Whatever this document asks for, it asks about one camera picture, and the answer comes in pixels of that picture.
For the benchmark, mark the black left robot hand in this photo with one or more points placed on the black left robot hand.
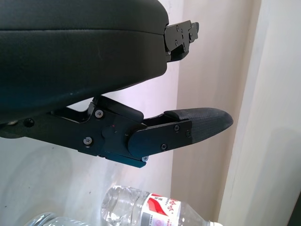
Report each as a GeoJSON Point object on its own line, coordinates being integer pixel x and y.
{"type": "Point", "coordinates": [70, 58]}

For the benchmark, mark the clear water bottle red label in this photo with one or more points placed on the clear water bottle red label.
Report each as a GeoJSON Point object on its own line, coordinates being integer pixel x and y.
{"type": "Point", "coordinates": [131, 207]}

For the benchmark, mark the clear glass bowl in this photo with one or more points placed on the clear glass bowl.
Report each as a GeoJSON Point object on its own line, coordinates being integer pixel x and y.
{"type": "Point", "coordinates": [54, 220]}

